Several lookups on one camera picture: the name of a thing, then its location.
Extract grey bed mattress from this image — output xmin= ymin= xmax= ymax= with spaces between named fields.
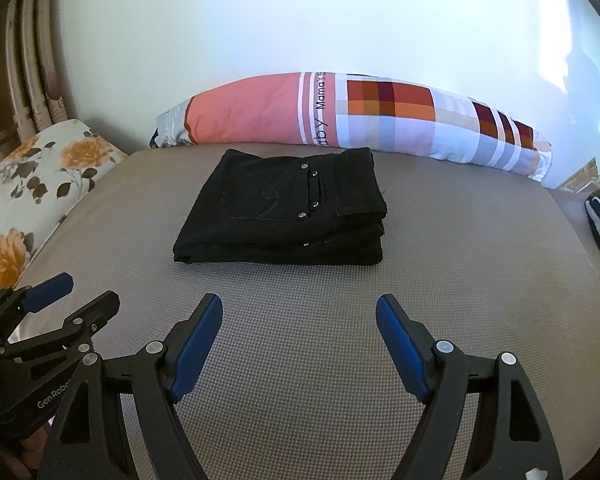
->
xmin=0 ymin=142 xmax=600 ymax=480

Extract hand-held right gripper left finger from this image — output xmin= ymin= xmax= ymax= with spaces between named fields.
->
xmin=37 ymin=292 xmax=224 ymax=480

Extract pink plaid pillow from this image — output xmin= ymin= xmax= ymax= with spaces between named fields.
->
xmin=149 ymin=71 xmax=553 ymax=182

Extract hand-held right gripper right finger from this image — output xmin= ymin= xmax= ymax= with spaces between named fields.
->
xmin=375 ymin=294 xmax=563 ymax=480

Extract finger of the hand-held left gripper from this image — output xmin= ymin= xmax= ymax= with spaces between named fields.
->
xmin=62 ymin=290 xmax=121 ymax=337
xmin=21 ymin=272 xmax=75 ymax=314

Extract floral pillow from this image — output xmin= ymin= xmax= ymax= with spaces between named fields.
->
xmin=0 ymin=119 xmax=130 ymax=297

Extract beige ribbed headboard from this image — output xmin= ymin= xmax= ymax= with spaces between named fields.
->
xmin=0 ymin=0 xmax=78 ymax=166

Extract black pants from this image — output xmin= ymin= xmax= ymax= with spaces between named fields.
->
xmin=172 ymin=147 xmax=388 ymax=266

